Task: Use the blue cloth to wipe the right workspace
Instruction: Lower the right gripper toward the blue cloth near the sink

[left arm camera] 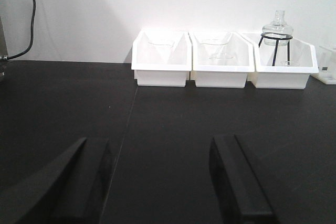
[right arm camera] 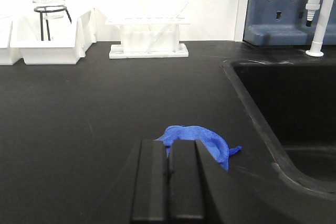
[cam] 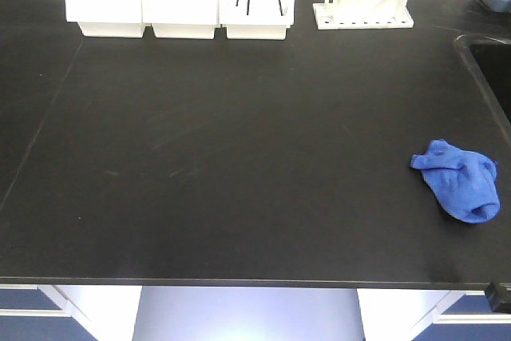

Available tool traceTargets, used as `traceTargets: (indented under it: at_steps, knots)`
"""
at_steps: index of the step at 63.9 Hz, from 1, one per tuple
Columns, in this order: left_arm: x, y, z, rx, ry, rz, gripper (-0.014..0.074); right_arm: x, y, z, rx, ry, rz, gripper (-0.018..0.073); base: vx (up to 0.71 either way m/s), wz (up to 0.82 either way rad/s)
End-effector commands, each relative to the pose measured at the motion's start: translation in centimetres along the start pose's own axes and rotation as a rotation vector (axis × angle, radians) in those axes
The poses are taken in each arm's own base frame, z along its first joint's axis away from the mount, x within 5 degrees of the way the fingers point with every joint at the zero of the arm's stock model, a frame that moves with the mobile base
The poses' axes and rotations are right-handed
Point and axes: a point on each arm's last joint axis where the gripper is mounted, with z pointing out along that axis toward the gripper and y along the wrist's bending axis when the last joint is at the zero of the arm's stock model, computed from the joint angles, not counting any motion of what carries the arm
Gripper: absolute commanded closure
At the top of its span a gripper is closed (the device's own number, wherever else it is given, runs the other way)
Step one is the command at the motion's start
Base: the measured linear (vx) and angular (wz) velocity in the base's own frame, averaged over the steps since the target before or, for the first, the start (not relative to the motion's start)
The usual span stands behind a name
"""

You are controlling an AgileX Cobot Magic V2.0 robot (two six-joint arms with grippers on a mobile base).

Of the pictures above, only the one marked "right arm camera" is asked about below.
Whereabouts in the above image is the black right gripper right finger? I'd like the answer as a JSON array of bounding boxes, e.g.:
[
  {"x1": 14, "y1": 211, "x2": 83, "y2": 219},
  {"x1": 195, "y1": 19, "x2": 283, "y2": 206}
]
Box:
[{"x1": 169, "y1": 140, "x2": 205, "y2": 221}]

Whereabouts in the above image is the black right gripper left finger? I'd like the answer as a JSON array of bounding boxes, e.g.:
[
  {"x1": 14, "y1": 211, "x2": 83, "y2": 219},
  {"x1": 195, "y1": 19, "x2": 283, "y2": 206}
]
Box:
[{"x1": 131, "y1": 140, "x2": 168, "y2": 221}]

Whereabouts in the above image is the blue microfiber cloth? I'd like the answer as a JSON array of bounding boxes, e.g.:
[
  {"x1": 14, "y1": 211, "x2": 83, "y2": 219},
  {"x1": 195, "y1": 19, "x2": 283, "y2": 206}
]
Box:
[{"x1": 156, "y1": 125, "x2": 242, "y2": 171}]

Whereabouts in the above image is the black lab sink basin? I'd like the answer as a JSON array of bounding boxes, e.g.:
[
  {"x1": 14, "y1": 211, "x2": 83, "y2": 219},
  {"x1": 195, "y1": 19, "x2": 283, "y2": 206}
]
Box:
[{"x1": 222, "y1": 60, "x2": 335, "y2": 199}]

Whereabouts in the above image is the white test tube rack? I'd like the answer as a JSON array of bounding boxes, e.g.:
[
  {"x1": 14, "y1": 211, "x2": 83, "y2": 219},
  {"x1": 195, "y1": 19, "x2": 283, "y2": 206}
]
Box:
[{"x1": 105, "y1": 17, "x2": 190, "y2": 59}]

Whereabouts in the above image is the clear glass stirring rod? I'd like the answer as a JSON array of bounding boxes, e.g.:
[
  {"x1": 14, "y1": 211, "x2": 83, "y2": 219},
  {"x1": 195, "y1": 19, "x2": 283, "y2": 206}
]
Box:
[{"x1": 145, "y1": 1, "x2": 188, "y2": 54}]

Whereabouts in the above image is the white plastic bin right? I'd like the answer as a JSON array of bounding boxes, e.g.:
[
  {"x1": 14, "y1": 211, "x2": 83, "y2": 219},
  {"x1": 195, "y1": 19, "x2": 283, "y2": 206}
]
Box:
[{"x1": 10, "y1": 8, "x2": 97, "y2": 65}]

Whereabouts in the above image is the white plastic bin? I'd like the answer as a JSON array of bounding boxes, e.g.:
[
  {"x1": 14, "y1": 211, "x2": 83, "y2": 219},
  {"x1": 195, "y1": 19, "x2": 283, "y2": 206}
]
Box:
[
  {"x1": 10, "y1": 8, "x2": 97, "y2": 65},
  {"x1": 1, "y1": 14, "x2": 21, "y2": 66}
]

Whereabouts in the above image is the white plastic bin middle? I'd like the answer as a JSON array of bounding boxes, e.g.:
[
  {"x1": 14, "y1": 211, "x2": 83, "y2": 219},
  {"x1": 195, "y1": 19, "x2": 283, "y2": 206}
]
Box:
[{"x1": 1, "y1": 14, "x2": 21, "y2": 66}]

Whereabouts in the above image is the blue-grey pegboard drying rack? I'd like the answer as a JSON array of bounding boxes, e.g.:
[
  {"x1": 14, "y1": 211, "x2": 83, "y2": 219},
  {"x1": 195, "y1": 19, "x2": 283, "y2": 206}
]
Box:
[{"x1": 243, "y1": 0, "x2": 336, "y2": 47}]

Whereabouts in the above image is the clear glass flask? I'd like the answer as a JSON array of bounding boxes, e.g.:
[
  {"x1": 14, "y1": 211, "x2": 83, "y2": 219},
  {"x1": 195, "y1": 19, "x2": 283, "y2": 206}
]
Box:
[{"x1": 33, "y1": 0, "x2": 65, "y2": 20}]

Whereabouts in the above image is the black wire tripod stand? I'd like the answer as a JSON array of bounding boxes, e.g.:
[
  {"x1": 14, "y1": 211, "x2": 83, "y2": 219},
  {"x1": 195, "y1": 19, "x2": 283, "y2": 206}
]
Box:
[{"x1": 34, "y1": 5, "x2": 72, "y2": 41}]

